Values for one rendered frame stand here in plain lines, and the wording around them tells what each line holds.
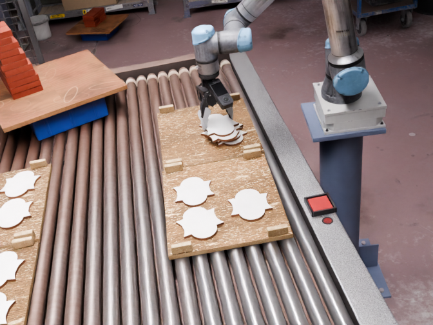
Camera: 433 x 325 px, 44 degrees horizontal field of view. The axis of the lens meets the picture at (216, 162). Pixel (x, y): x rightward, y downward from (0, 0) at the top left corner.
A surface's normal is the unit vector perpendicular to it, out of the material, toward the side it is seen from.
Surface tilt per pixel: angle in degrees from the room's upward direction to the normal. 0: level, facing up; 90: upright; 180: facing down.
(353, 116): 90
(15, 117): 0
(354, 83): 102
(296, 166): 0
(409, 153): 0
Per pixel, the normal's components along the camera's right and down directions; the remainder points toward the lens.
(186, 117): -0.12, -0.81
